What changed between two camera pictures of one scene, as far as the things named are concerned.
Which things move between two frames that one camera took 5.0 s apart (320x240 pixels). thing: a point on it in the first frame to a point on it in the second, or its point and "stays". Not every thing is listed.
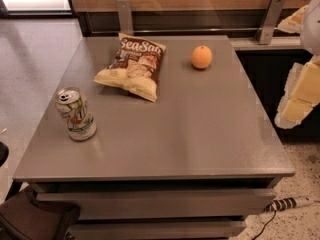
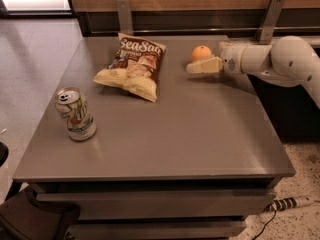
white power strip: [288, 203] stays
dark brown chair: [24, 217] stays
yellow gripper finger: [302, 92] to [210, 65]
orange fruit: [201, 57] stays
